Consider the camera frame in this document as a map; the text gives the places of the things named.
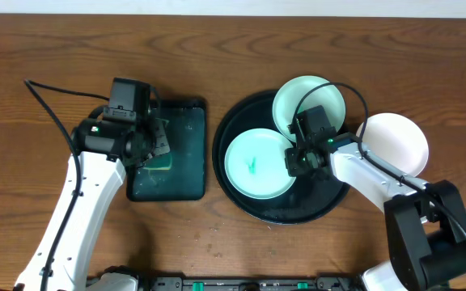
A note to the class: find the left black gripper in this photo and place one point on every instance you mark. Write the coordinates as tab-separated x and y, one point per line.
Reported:
152	140

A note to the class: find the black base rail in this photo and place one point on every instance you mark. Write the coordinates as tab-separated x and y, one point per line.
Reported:
249	283

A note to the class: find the white plate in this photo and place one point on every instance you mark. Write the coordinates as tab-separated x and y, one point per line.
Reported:
398	141

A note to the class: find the mint green plate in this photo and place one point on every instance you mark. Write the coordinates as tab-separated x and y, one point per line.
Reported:
289	95
255	164

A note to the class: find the rectangular black sponge tray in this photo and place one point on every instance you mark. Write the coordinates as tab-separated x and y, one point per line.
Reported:
186	134

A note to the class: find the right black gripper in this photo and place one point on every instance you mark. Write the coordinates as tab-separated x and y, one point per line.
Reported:
293	167

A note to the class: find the round black tray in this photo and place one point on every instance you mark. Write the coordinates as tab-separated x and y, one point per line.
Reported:
307	199

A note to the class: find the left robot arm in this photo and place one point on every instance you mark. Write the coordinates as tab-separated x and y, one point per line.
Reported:
118	137

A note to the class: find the green yellow sponge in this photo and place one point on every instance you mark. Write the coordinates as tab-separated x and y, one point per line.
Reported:
161	162

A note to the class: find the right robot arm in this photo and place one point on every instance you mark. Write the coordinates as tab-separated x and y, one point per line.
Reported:
425	222

